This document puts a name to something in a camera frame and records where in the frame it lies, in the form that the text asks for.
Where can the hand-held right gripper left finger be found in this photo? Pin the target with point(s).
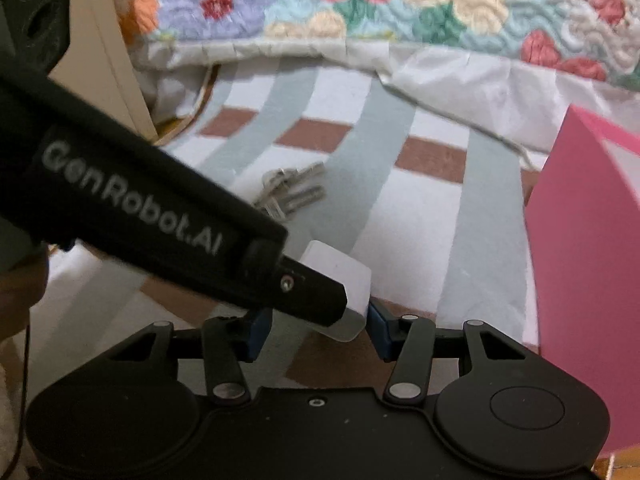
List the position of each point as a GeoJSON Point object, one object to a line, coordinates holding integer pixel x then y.
{"type": "Point", "coordinates": [257, 334]}

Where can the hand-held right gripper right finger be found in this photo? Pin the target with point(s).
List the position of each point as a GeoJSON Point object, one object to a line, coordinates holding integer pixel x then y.
{"type": "Point", "coordinates": [377, 331]}

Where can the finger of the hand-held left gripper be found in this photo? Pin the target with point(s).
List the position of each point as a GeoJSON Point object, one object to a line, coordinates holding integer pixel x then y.
{"type": "Point", "coordinates": [315, 295]}

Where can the plain white box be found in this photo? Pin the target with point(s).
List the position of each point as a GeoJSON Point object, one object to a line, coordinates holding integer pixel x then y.
{"type": "Point", "coordinates": [345, 280]}

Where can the pink storage box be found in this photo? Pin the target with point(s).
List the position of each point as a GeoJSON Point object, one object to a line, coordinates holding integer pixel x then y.
{"type": "Point", "coordinates": [585, 260]}

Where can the bunch of metal keys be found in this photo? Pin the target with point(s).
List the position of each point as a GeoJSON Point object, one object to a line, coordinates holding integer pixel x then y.
{"type": "Point", "coordinates": [295, 197]}

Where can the beige furniture panel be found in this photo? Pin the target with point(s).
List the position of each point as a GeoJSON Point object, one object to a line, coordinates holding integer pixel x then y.
{"type": "Point", "coordinates": [100, 35]}

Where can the checkered bed sheet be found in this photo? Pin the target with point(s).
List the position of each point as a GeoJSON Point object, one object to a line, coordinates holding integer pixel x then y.
{"type": "Point", "coordinates": [380, 135]}

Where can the floral quilt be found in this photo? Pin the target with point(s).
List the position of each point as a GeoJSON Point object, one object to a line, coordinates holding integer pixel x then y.
{"type": "Point", "coordinates": [400, 10]}

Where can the wooden bed frame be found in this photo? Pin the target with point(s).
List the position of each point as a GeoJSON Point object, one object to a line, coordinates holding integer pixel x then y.
{"type": "Point", "coordinates": [175, 127]}

